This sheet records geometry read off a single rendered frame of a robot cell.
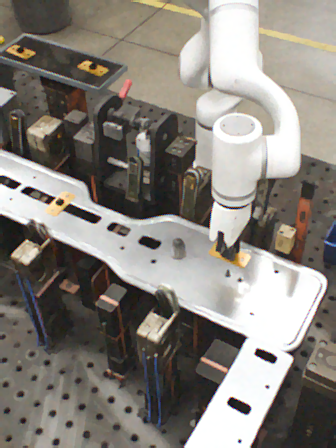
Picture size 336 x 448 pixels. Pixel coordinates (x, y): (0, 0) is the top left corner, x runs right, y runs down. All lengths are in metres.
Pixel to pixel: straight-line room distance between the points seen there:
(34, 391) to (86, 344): 0.18
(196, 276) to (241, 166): 0.36
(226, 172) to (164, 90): 2.64
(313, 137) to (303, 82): 0.54
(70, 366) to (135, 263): 0.36
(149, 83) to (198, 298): 2.58
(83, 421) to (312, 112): 2.48
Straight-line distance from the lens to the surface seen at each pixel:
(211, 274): 1.32
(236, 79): 1.08
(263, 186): 1.32
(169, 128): 1.46
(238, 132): 1.02
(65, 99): 1.75
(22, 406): 1.54
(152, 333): 1.18
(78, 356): 1.58
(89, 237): 1.42
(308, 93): 3.69
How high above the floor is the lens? 2.03
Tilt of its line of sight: 45 degrees down
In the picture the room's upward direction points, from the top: 3 degrees counter-clockwise
